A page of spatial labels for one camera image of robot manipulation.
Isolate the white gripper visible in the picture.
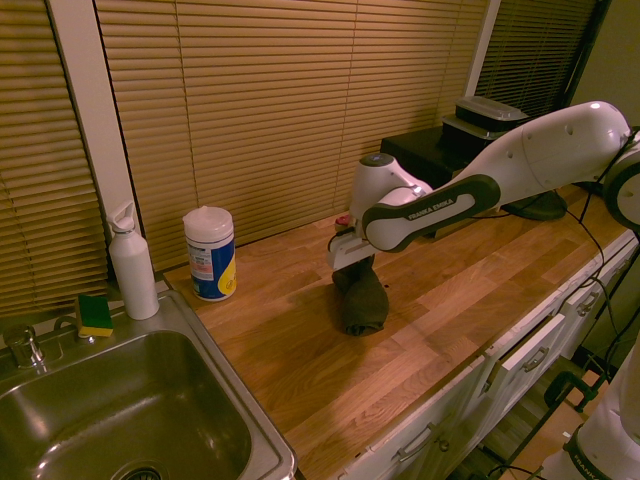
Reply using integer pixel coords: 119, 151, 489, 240
326, 230, 377, 274

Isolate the dark towel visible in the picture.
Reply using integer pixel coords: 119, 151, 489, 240
331, 254, 391, 338

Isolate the black box appliance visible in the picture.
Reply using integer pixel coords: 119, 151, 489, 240
378, 130, 501, 242

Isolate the white wipes canister blue label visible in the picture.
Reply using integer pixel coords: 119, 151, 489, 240
182, 204, 238, 303

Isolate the wide tan window blind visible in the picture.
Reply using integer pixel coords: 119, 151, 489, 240
93, 0, 494, 272

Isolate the black food container clear lid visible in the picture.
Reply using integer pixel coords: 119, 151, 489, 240
440, 113, 516, 152
453, 96, 530, 133

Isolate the white water bottle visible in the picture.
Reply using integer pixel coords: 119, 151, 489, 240
105, 200, 161, 321

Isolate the black clamp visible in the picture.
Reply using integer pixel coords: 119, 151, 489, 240
543, 369, 609, 414

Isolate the yellow green sponge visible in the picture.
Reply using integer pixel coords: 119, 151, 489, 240
74, 293, 115, 340

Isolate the stainless steel sink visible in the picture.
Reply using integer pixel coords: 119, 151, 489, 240
0, 289, 299, 480

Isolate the dark tan window blind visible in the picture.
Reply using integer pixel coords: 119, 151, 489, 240
473, 0, 602, 121

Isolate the narrow tan window blind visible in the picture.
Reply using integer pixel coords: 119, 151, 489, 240
0, 0, 110, 317

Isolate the white drawer front metal handle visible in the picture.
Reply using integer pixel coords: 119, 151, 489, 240
498, 312, 569, 402
558, 238, 640, 362
344, 357, 490, 480

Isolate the black cable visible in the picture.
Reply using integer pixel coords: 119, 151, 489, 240
567, 127, 640, 386

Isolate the black camera stand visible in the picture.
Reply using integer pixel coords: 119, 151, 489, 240
501, 0, 614, 222

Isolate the metal faucet handle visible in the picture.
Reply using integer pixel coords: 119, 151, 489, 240
3, 323, 49, 372

